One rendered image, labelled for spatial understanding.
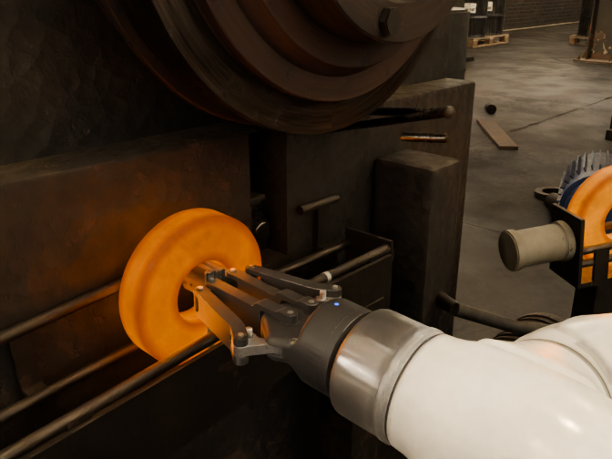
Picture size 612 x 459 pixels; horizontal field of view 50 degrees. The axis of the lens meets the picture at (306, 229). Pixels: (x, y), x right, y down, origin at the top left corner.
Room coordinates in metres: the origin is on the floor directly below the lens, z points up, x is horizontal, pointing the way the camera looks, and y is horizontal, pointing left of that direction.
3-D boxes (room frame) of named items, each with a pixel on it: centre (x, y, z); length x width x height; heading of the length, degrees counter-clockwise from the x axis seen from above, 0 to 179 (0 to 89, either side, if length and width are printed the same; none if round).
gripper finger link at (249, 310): (0.51, 0.05, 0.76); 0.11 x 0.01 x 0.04; 49
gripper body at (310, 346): (0.47, -0.01, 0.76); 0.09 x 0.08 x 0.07; 47
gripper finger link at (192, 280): (0.55, 0.10, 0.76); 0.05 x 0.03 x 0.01; 47
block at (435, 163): (0.89, -0.15, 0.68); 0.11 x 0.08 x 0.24; 47
